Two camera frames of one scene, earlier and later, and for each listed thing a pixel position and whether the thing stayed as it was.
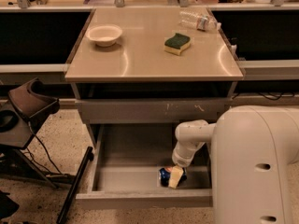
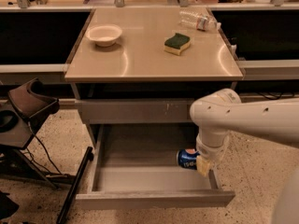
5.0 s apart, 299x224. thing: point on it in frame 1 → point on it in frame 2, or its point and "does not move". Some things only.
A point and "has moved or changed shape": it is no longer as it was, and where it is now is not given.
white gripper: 181,159 → 214,153
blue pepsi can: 164,175 has moved or changed shape
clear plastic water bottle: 198,20 does not move
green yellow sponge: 177,44 does not move
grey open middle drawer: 127,164 does not move
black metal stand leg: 76,187 does not move
